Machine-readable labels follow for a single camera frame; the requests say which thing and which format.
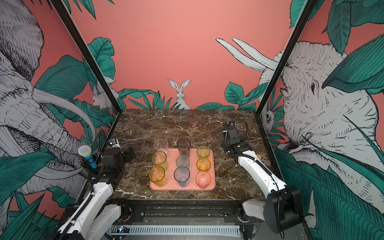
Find green short glass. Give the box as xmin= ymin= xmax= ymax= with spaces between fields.
xmin=197 ymin=146 xmax=211 ymax=158

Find yellow short glass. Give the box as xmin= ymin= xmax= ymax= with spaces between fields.
xmin=196 ymin=158 xmax=212 ymax=172

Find light green tall glass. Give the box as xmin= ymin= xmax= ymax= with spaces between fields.
xmin=151 ymin=151 xmax=168 ymax=171

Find amber tall glass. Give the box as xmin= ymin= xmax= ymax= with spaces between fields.
xmin=148 ymin=166 xmax=167 ymax=187

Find pink glass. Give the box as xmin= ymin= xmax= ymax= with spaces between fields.
xmin=195 ymin=172 xmax=211 ymax=189

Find clear glass tumbler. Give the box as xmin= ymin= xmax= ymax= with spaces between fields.
xmin=154 ymin=139 xmax=169 ymax=153

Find pink square tray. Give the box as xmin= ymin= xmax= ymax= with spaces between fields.
xmin=150 ymin=149 xmax=216 ymax=191

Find dark brown glass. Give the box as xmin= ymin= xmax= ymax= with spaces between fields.
xmin=177 ymin=139 xmax=191 ymax=157

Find teal wine glass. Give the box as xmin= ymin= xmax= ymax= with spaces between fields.
xmin=176 ymin=155 xmax=190 ymax=168

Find grey tall glass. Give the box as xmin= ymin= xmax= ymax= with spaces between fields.
xmin=174 ymin=166 xmax=191 ymax=188

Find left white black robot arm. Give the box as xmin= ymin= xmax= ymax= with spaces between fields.
xmin=54 ymin=142 xmax=137 ymax=240

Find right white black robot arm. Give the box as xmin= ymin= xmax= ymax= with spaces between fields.
xmin=221 ymin=122 xmax=304 ymax=234

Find blue yellow toy microphone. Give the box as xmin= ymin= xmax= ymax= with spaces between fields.
xmin=78 ymin=145 xmax=97 ymax=169

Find white ventilation grille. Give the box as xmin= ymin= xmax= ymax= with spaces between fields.
xmin=106 ymin=225 xmax=242 ymax=237

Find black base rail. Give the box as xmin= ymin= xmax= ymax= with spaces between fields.
xmin=56 ymin=198 xmax=304 ymax=224

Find right black frame post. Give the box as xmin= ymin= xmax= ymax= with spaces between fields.
xmin=256 ymin=0 xmax=317 ymax=116

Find black frame post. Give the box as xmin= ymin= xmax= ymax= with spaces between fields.
xmin=256 ymin=0 xmax=317 ymax=116
xmin=50 ymin=0 xmax=122 ymax=115

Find left black frame post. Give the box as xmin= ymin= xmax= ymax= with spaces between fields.
xmin=50 ymin=0 xmax=122 ymax=115

